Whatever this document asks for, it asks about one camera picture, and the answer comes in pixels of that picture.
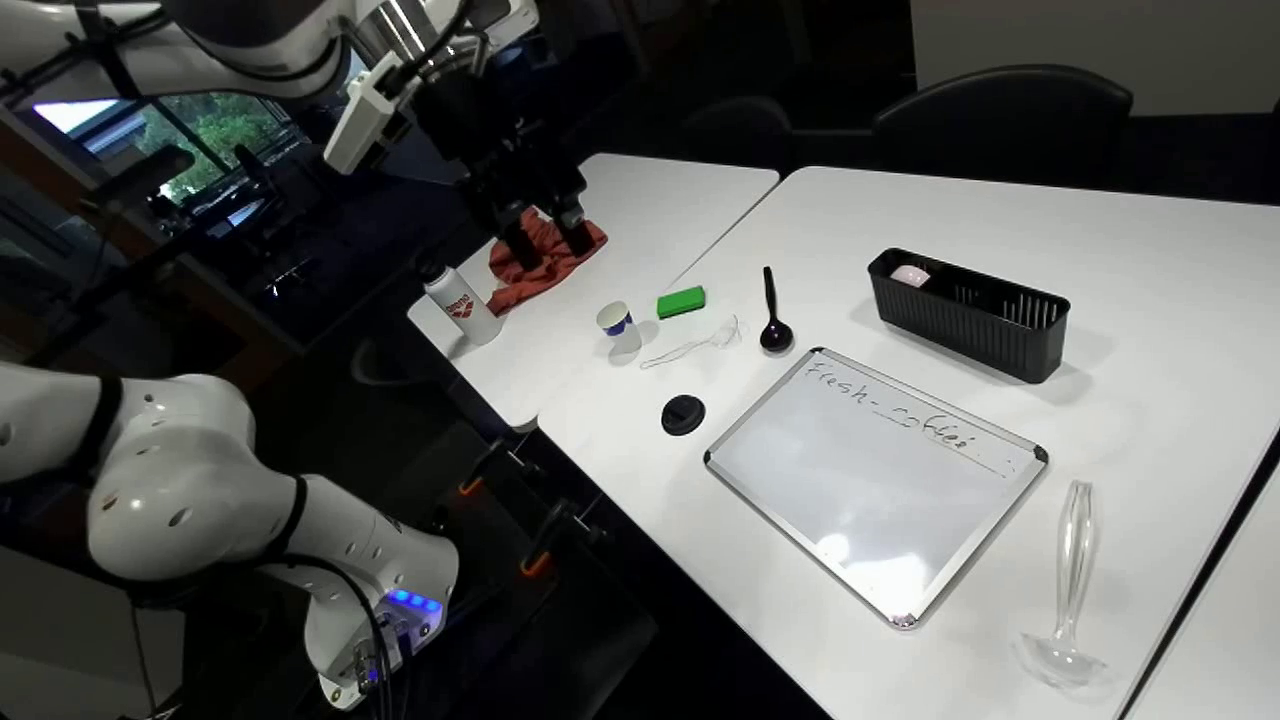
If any black plastic basket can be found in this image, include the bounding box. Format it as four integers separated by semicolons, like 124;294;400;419
862;244;1074;388

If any green block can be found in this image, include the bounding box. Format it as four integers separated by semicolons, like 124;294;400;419
650;286;711;323

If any black orange clamp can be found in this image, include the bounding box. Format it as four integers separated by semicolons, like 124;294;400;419
452;433;534;503
516;495;602;583

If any computer monitor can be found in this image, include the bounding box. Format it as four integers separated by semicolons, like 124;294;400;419
14;86;314;232

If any black chair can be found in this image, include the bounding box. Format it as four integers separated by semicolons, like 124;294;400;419
873;62;1134;186
684;92;805;174

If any red cloth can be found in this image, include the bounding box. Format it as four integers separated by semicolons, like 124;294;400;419
483;204;611;319

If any black round lid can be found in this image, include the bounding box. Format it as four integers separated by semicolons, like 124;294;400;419
657;393;706;439

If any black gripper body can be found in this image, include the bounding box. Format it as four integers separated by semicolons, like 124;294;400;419
419;62;590;223

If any small clear plastic spoon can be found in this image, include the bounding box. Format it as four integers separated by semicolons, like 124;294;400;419
634;313;745;373

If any white bottle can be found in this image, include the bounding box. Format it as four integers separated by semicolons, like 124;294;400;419
419;259;488;353

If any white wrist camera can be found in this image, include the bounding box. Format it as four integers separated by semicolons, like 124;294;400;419
320;47;413;181

